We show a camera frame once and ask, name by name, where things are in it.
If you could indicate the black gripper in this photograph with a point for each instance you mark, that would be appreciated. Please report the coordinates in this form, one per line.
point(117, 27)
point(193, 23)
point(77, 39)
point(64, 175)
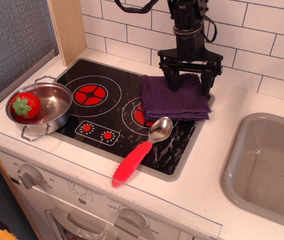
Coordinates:
point(190, 55)

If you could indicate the grey oven knob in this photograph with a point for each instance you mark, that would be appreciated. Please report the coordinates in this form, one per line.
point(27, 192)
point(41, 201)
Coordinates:
point(29, 176)
point(130, 222)

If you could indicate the black toy stove top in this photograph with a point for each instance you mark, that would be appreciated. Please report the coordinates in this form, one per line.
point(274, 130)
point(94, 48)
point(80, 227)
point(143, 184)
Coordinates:
point(107, 119)

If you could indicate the grey oven door handle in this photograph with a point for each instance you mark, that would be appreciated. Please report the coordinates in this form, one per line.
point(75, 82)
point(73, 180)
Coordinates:
point(75, 227)

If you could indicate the grey left oven knob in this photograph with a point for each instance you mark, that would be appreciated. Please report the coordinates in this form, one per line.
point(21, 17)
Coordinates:
point(29, 176)

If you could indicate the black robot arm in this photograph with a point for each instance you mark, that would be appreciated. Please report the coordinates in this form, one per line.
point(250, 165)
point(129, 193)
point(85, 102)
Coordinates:
point(189, 14)

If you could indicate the grey right oven knob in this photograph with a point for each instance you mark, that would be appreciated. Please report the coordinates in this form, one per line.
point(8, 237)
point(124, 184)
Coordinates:
point(130, 222)

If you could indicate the orange object bottom left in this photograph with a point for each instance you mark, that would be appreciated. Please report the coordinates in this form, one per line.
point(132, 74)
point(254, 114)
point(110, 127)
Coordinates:
point(6, 235)

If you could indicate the purple cloth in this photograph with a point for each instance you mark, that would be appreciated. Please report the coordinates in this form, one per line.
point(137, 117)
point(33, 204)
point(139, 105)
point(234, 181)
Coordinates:
point(185, 104)

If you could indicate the wooden side panel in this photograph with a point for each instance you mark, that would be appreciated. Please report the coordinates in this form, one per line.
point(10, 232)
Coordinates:
point(66, 16)

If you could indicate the grey sink basin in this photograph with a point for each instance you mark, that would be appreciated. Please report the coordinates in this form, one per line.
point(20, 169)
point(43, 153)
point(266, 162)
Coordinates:
point(253, 176)

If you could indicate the steel pot with handles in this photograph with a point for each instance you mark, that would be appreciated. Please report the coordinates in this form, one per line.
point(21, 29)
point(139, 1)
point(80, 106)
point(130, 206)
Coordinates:
point(55, 111)

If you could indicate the red toy strawberry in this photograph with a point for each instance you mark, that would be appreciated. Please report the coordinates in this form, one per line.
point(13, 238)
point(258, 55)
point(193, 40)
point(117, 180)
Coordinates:
point(26, 105)

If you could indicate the spoon with red handle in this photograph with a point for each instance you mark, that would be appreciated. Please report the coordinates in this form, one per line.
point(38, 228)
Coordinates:
point(158, 132)

